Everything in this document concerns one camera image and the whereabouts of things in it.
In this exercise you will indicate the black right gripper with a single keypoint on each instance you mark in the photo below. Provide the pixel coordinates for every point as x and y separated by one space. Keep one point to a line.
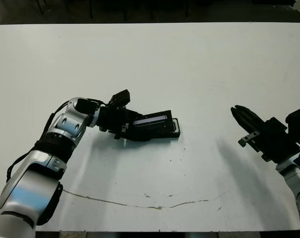
276 141

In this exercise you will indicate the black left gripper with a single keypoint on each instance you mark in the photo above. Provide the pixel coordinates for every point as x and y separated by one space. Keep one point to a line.
115 120

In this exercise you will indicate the black box lid silver print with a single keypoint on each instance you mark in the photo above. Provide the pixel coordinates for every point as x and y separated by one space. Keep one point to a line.
152 124

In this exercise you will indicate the black box white insert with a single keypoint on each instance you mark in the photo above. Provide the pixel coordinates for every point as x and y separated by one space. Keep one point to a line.
177 131

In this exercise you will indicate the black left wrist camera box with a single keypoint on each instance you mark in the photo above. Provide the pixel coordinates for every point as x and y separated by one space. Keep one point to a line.
120 98

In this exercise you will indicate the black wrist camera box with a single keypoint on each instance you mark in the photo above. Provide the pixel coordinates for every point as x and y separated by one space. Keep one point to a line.
298 121
120 98

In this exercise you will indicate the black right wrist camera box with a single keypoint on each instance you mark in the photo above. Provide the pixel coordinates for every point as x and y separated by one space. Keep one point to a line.
298 121

